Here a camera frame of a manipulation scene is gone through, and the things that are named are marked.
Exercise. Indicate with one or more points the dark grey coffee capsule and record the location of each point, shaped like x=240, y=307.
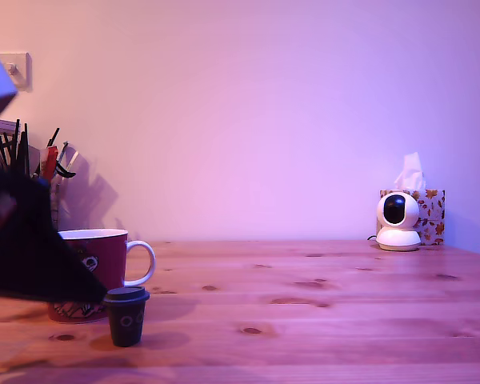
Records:
x=126, y=320

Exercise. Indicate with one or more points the crumpled patterned cloth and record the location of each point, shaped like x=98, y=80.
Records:
x=55, y=200

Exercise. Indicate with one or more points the red cartoon figure mug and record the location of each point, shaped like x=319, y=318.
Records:
x=108, y=256

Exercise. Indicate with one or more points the metal tongs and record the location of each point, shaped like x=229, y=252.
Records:
x=66, y=166

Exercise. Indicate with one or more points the black spatula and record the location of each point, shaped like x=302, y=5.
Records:
x=23, y=156

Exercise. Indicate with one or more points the white shelf edge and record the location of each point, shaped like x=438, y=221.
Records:
x=0, y=129

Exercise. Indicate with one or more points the white tissue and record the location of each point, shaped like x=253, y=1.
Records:
x=411, y=174

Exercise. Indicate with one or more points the leaf print tissue box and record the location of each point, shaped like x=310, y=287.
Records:
x=434, y=216

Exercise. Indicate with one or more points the white light switch plate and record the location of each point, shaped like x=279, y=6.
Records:
x=24, y=72

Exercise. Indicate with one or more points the small white round camera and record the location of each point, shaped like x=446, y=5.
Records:
x=398, y=238

